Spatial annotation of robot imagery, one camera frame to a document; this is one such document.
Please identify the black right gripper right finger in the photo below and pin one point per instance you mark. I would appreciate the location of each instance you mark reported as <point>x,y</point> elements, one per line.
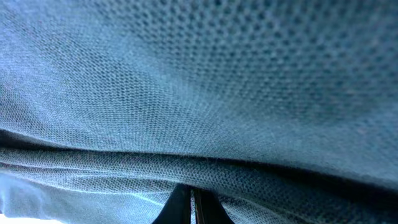
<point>208,209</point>

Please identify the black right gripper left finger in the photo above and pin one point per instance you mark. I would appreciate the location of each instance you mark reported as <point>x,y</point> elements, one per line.
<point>177,209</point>

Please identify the teal blue polo shirt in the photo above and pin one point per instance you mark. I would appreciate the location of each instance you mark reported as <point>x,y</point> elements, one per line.
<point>285,109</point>

